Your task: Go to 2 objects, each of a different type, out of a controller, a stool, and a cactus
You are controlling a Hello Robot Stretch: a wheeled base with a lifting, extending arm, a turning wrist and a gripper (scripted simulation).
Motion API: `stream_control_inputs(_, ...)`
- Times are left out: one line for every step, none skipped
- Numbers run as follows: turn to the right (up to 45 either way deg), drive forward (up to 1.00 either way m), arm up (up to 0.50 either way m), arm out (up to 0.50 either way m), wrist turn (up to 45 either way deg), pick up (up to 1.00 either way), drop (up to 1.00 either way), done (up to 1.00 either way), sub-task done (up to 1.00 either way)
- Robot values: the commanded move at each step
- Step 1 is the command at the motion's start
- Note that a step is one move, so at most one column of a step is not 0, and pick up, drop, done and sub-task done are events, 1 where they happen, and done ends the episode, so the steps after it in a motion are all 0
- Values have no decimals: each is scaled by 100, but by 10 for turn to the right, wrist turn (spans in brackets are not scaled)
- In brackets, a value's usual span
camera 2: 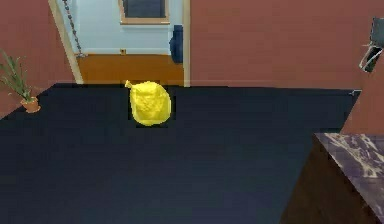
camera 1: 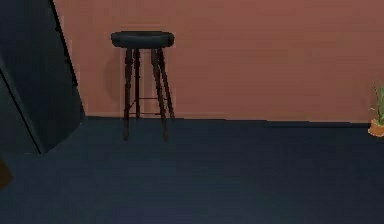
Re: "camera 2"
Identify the dark chain floor lamp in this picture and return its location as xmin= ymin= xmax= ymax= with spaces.
xmin=61 ymin=0 xmax=86 ymax=59

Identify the yellow bag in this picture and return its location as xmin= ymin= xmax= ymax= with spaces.
xmin=124 ymin=79 xmax=172 ymax=127

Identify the dark marble top cabinet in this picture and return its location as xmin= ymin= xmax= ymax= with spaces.
xmin=278 ymin=132 xmax=384 ymax=224

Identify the wood framed window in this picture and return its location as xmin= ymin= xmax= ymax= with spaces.
xmin=117 ymin=0 xmax=171 ymax=26

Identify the green house plant in pot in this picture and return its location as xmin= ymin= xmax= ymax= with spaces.
xmin=0 ymin=48 xmax=42 ymax=114

